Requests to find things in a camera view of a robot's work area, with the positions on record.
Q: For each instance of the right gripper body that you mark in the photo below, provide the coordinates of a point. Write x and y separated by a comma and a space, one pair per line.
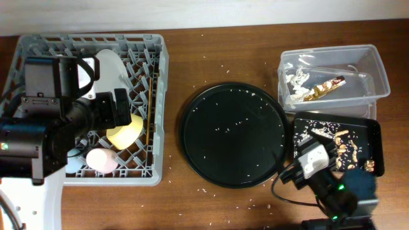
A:
302, 183

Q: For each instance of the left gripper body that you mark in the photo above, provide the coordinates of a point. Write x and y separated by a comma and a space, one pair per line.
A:
105, 114

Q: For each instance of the yellow bowl with shells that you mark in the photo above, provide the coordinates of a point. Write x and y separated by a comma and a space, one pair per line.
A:
124, 136

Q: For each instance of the grey round plate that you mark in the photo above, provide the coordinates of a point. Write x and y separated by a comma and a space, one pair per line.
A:
112, 73

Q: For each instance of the pink cup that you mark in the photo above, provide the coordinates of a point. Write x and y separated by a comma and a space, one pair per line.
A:
102, 160

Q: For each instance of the light blue cup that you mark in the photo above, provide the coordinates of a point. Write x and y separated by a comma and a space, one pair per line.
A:
74, 163

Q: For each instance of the gold brown snack wrapper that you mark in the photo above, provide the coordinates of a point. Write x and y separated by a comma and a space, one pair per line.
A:
325, 88

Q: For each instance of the white tissue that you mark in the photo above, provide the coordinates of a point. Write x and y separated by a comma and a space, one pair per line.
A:
296, 78

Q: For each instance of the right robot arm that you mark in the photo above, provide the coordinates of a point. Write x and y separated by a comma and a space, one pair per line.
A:
347, 201

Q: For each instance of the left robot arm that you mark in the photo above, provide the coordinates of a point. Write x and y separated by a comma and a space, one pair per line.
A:
56, 112

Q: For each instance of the grey dishwasher rack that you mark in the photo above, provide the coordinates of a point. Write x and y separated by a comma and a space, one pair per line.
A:
145, 57

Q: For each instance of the rice and nut shells pile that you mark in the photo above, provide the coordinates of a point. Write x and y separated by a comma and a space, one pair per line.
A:
353, 148

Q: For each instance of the black rectangular tray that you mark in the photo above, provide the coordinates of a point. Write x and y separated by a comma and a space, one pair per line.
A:
373, 126

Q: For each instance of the round black tray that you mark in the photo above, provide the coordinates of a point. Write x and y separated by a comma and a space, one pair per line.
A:
234, 135

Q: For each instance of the clear plastic bin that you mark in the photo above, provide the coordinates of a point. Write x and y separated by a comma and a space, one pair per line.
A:
362, 68

